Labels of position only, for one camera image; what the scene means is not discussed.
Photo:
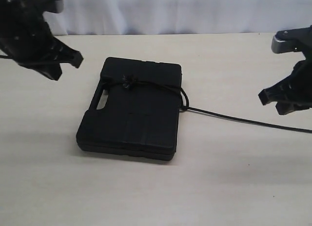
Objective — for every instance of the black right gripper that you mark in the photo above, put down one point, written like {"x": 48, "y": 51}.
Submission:
{"x": 300, "y": 79}

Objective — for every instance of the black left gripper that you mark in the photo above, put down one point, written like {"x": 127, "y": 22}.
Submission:
{"x": 26, "y": 38}

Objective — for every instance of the black plastic carrying case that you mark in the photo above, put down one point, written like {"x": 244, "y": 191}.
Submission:
{"x": 134, "y": 110}

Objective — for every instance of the white backdrop curtain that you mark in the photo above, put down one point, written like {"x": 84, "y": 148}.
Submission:
{"x": 151, "y": 17}

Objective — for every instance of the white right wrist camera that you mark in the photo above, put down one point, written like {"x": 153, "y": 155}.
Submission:
{"x": 280, "y": 46}

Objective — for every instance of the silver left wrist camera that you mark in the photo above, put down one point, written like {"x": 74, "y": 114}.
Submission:
{"x": 53, "y": 6}

